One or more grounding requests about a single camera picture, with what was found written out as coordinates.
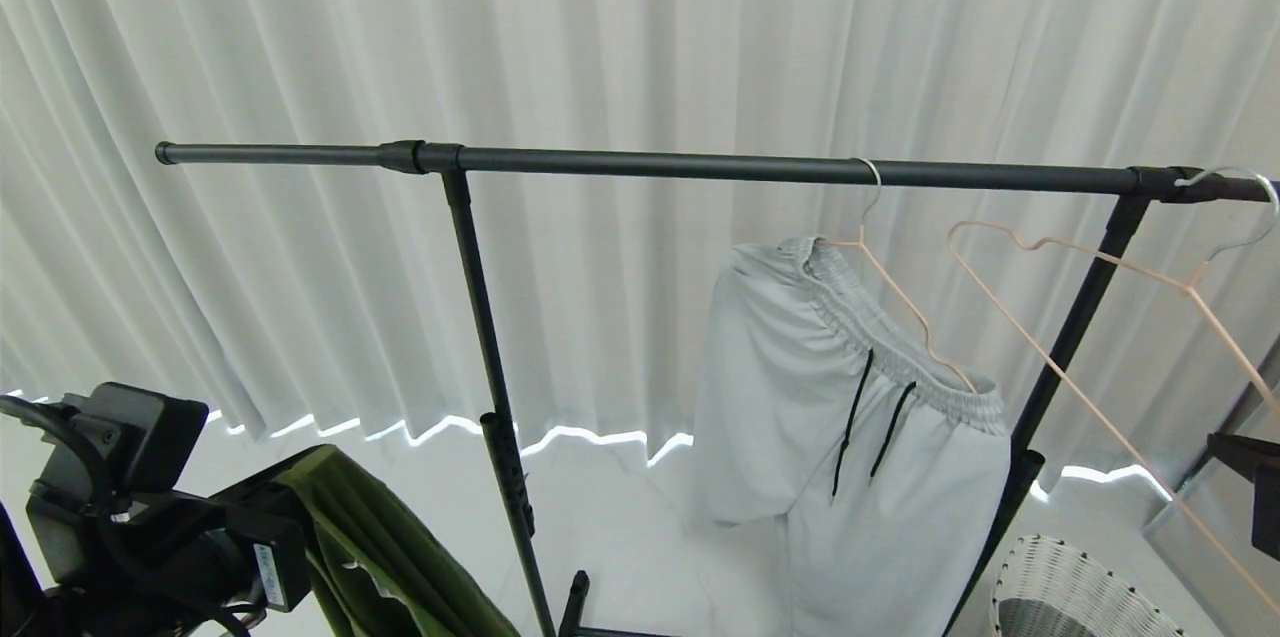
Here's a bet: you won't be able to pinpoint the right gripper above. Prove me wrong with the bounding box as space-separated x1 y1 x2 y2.
1207 432 1280 562

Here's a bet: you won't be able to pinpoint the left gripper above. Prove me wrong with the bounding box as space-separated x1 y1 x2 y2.
195 477 313 615

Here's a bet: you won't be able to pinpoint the green garment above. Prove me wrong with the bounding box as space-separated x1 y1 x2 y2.
275 445 521 637

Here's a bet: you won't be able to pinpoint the pink clothes hanger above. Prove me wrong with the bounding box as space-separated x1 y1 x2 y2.
947 167 1280 618
820 157 979 396

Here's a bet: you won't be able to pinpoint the pale grey shorts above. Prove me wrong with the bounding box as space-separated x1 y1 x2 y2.
690 235 1013 637

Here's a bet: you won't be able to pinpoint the white laundry basket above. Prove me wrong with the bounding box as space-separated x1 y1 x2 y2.
990 535 1191 637

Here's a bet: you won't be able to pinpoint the black clothes rack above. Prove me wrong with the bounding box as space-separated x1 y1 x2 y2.
155 139 1280 637

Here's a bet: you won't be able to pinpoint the white curtain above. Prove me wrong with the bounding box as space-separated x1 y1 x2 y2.
0 0 1280 493

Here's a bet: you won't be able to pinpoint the black cable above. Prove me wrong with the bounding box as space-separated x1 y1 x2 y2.
0 395 251 637

